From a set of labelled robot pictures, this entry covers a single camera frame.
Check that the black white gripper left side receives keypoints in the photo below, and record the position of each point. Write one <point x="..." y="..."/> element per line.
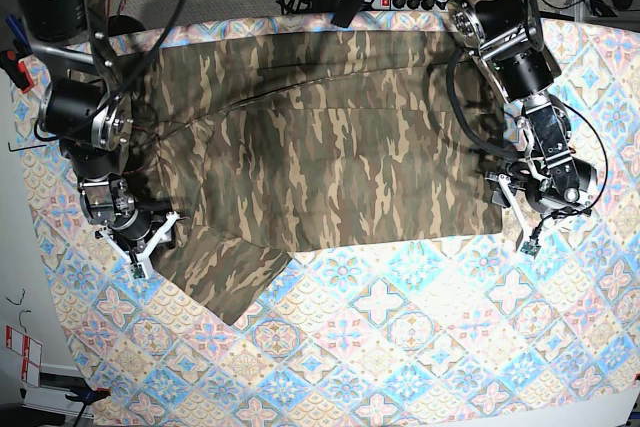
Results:
<point x="537" y="207"/>

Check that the black centre post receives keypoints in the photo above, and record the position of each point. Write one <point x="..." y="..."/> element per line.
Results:
<point x="345" y="12"/>

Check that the black robot arm right side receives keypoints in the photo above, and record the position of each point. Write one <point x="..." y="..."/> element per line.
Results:
<point x="87" y="109"/>

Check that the blue black clamp lower left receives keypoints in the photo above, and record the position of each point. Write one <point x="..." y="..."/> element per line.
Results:
<point x="68" y="395"/>

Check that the black orange clamp upper left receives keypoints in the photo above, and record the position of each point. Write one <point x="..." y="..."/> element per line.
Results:
<point x="12" y="59"/>

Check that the camouflage T-shirt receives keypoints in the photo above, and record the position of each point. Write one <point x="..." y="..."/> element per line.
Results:
<point x="286" y="143"/>

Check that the black white gripper right side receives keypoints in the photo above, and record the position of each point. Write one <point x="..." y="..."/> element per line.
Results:
<point x="135" y="236"/>

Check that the black hex key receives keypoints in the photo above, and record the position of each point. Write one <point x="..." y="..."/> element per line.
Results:
<point x="21" y="148"/>

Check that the patterned tile tablecloth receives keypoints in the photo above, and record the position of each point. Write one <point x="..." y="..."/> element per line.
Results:
<point x="396" y="333"/>

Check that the red white label card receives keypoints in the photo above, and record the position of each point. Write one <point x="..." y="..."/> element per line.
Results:
<point x="21" y="356"/>

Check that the white power strip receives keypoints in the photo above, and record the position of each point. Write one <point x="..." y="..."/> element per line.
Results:
<point x="438" y="6"/>

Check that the black robot arm left side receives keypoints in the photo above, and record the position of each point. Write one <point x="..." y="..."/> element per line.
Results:
<point x="505" y="40"/>

